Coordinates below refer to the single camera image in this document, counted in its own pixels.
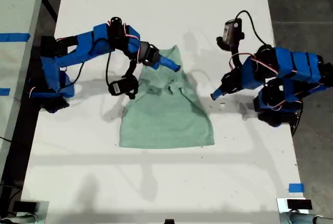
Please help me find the pale green T-shirt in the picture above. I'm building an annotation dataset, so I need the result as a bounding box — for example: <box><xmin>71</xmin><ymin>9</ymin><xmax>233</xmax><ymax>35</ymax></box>
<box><xmin>119</xmin><ymin>44</ymin><xmax>216</xmax><ymax>149</ymax></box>

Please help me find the black table clamp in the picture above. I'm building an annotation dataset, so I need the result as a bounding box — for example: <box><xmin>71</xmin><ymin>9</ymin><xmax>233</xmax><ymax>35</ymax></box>
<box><xmin>290</xmin><ymin>111</ymin><xmax>304</xmax><ymax>137</ymax></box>

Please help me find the black table leg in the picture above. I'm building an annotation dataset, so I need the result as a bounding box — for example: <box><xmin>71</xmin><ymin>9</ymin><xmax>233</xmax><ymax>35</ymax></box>
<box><xmin>43</xmin><ymin>0</ymin><xmax>58</xmax><ymax>23</ymax></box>

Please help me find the blue tape square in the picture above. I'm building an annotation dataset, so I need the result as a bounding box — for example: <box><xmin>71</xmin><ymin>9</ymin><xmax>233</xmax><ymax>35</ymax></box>
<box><xmin>288</xmin><ymin>183</ymin><xmax>305</xmax><ymax>193</ymax></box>

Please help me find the small black box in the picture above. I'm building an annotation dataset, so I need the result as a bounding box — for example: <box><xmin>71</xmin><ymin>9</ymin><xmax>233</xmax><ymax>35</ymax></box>
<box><xmin>12</xmin><ymin>201</ymin><xmax>39</xmax><ymax>212</ymax></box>
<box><xmin>287</xmin><ymin>199</ymin><xmax>312</xmax><ymax>209</ymax></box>

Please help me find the long blue tape strip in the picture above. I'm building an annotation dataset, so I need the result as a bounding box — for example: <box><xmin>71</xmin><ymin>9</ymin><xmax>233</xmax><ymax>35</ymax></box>
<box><xmin>0</xmin><ymin>33</ymin><xmax>31</xmax><ymax>43</ymax></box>

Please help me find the pale side table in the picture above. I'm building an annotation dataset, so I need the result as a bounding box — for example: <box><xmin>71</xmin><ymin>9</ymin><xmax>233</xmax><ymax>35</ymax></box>
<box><xmin>0</xmin><ymin>0</ymin><xmax>48</xmax><ymax>175</ymax></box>

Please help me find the black camera stalk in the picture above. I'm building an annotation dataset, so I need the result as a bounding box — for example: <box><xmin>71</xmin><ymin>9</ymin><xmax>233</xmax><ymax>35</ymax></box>
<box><xmin>124</xmin><ymin>59</ymin><xmax>137</xmax><ymax>79</ymax></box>
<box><xmin>230</xmin><ymin>48</ymin><xmax>242</xmax><ymax>70</ymax></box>

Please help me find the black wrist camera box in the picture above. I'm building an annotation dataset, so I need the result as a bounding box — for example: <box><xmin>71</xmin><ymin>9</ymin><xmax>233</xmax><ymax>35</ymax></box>
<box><xmin>215</xmin><ymin>18</ymin><xmax>245</xmax><ymax>51</ymax></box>
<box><xmin>108</xmin><ymin>75</ymin><xmax>139</xmax><ymax>99</ymax></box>

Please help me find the black camera cable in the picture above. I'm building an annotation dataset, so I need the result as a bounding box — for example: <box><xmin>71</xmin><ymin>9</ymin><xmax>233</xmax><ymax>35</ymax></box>
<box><xmin>235</xmin><ymin>10</ymin><xmax>272</xmax><ymax>47</ymax></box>
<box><xmin>105</xmin><ymin>49</ymin><xmax>116</xmax><ymax>87</ymax></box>

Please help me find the shiny metal bracket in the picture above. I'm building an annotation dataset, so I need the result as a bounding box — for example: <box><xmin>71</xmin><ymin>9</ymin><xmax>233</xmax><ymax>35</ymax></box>
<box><xmin>15</xmin><ymin>200</ymin><xmax>49</xmax><ymax>224</ymax></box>
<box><xmin>276</xmin><ymin>197</ymin><xmax>310</xmax><ymax>224</ymax></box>

